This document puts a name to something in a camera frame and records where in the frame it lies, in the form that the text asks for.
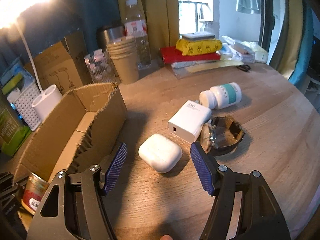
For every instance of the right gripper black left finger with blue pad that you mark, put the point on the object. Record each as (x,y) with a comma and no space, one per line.
(72,207)

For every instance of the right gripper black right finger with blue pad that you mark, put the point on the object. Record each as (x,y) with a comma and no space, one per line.
(260,215)

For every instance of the brown strap wristwatch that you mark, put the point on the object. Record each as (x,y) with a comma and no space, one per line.
(221,135)

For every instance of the white earbuds case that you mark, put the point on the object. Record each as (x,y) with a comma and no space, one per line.
(160,153)

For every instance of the white 33W charger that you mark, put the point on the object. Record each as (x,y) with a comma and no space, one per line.
(187,122)

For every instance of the red gold tin can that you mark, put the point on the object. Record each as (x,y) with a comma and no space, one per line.
(34,191)

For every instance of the black phone stand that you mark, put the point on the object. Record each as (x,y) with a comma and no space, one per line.
(10,195)

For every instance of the open cardboard box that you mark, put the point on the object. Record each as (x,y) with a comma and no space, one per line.
(79,132)

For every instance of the green tea package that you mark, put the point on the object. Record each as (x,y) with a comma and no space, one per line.
(13,131)

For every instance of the white plastic basket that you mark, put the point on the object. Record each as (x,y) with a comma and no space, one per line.
(23,100)

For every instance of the white pill bottle teal label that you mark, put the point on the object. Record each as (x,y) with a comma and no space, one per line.
(222,96)

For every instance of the green yellow sponge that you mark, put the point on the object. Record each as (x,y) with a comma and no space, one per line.
(16,82)

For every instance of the black scissors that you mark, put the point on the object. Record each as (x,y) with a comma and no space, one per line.
(244,68)

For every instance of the clear jar with stickers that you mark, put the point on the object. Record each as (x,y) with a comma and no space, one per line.
(100,67)

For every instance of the brown cardboard carton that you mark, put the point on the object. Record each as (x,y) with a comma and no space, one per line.
(63,65)

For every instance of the yellow envelope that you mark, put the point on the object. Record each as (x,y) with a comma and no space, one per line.
(204,67)

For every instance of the white boxes pile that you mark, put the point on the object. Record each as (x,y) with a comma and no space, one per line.
(243,51)

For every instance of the stack of paper cups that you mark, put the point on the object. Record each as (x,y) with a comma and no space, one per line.
(123,53)

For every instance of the yellow wet wipes pack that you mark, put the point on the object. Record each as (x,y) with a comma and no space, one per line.
(201,47)

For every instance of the steel thermos cup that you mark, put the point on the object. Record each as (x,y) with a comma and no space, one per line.
(108,33)

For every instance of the white device on wipes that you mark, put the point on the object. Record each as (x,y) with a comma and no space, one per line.
(199,35)

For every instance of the clear water bottle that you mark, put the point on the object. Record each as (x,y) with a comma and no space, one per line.
(135,25)

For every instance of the white desk lamp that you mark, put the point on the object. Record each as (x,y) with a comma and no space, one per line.
(50,97)

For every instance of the yellow curtain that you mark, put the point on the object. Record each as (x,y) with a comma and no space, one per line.
(162,20)

